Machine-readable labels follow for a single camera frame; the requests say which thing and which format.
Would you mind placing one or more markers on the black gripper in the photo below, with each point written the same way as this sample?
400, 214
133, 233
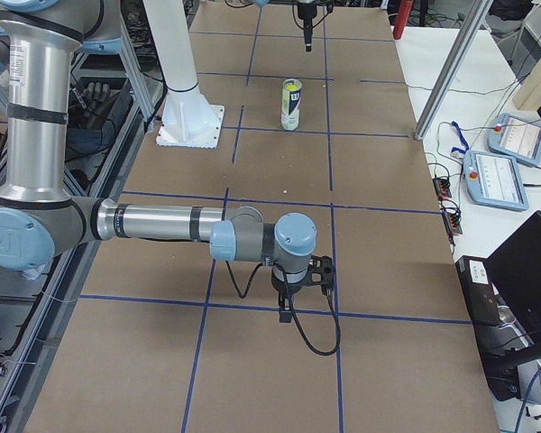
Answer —
283, 287
306, 14

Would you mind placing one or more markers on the white tennis ball can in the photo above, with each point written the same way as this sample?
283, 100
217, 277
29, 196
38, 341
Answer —
290, 102

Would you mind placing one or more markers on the red cylinder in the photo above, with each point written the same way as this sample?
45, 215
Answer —
402, 18

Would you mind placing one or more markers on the orange black connector box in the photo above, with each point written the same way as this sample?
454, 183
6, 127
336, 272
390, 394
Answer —
442, 187

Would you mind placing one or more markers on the black laptop monitor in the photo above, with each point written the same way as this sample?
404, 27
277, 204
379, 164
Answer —
503, 297

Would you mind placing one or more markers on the white side table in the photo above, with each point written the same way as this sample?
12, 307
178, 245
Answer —
481, 90

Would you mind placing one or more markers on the far teach pendant tablet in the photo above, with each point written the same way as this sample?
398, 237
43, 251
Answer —
516, 137

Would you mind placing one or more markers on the teach pendant tablet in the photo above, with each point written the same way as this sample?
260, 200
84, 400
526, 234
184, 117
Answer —
493, 180
516, 137

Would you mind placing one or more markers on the near teach pendant tablet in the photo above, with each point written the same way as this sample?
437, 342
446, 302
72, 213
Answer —
493, 180

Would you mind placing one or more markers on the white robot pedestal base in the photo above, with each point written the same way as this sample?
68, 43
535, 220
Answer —
188, 119

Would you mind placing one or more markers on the aluminium frame post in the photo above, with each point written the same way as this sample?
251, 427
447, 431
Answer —
460, 47

